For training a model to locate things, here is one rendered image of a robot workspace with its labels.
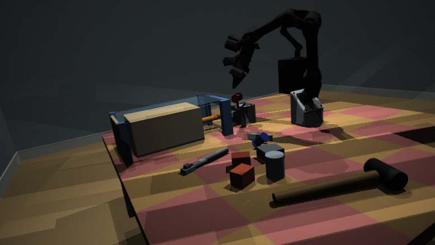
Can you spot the reddish-brown cube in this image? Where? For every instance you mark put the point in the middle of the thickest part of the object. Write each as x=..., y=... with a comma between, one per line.
x=240, y=157
x=242, y=175

